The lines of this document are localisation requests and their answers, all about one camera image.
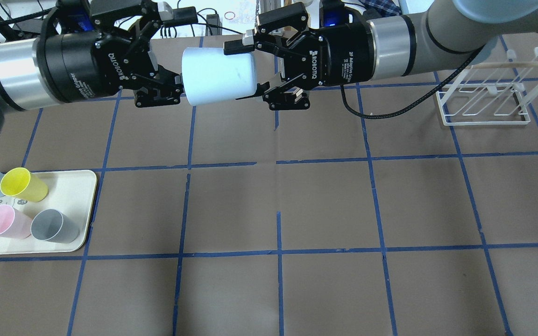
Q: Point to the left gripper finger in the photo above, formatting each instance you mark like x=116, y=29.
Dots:
x=163, y=89
x=152, y=15

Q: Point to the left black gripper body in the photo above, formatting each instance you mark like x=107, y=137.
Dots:
x=80, y=65

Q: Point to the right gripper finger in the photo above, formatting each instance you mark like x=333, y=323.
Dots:
x=281, y=98
x=261, y=37

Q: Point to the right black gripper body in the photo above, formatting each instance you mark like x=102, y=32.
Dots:
x=343, y=53

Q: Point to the light blue plastic cup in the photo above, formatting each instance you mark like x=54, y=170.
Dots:
x=209, y=76

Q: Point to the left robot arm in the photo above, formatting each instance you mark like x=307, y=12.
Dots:
x=21, y=86

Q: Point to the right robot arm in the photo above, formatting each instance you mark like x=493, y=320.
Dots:
x=447, y=36

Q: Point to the yellow plastic cup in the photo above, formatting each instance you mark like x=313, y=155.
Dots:
x=22, y=184

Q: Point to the grey plastic cup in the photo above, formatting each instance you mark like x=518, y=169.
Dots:
x=51, y=225

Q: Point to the pink plastic cup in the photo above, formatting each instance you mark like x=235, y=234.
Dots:
x=13, y=223

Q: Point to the black power adapter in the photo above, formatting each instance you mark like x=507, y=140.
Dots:
x=213, y=20

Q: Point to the aluminium frame post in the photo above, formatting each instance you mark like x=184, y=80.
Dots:
x=264, y=6

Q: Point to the white wire cup rack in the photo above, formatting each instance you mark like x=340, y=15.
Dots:
x=494, y=93

